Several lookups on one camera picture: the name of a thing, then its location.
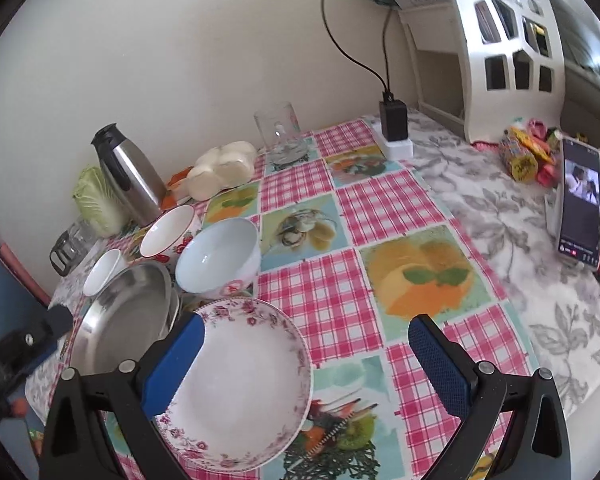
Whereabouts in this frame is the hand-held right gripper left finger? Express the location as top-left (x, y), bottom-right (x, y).
top-left (39, 312), bottom-right (206, 480)

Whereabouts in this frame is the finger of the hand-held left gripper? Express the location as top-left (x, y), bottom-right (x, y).
top-left (2, 306), bottom-right (74, 381)

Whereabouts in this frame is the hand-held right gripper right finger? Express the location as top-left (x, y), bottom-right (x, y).
top-left (408, 314), bottom-right (571, 480)

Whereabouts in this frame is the floral rimmed white plate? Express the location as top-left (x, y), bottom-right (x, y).
top-left (152, 297), bottom-right (314, 472)

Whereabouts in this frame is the stainless steel plate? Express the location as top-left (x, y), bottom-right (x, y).
top-left (165, 280), bottom-right (182, 338)
top-left (69, 261), bottom-right (173, 378)

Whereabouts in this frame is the small white cup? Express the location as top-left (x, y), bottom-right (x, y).
top-left (82, 248), bottom-right (128, 297)

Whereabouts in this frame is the white bowl with pink flower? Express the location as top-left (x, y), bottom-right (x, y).
top-left (175, 218), bottom-right (262, 300)

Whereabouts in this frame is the red rimmed floral bowl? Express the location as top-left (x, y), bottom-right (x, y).
top-left (140, 204), bottom-right (202, 263)

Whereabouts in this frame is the pink trim strip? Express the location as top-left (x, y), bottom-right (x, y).
top-left (0, 241), bottom-right (53, 306)

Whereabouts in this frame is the grey leaf print tablecloth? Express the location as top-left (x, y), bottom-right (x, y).
top-left (25, 110), bottom-right (600, 421)

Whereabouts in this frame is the napa cabbage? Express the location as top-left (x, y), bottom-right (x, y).
top-left (72, 166), bottom-right (126, 237)

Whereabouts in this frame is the orange snack packet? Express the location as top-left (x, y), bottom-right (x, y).
top-left (161, 167), bottom-right (196, 209)

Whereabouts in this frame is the pink checked fruit tablecloth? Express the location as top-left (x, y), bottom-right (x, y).
top-left (27, 117), bottom-right (536, 480)

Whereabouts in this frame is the stainless steel thermos jug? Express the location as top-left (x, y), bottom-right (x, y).
top-left (91, 123), bottom-right (167, 226)

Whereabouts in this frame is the smartphone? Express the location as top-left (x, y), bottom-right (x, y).
top-left (557, 136), bottom-right (600, 268)

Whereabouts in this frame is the bag of steamed buns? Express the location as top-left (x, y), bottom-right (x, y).
top-left (186, 141), bottom-right (257, 200)

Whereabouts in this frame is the pile of colourful candies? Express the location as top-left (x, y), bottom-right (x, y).
top-left (512, 117), bottom-right (563, 188)

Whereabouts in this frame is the black charger adapter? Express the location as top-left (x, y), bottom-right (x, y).
top-left (379, 91), bottom-right (409, 142)

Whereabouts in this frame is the clear glass mug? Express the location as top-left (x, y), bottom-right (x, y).
top-left (254, 101), bottom-right (308, 166)

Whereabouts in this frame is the white plastic shelf rack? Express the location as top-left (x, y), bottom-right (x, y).
top-left (397, 0), bottom-right (566, 143)

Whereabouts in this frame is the grey sofa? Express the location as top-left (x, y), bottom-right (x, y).
top-left (545, 0), bottom-right (600, 126)

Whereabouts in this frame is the glass teapot with dark handle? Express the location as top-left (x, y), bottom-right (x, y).
top-left (50, 220), bottom-right (98, 277)

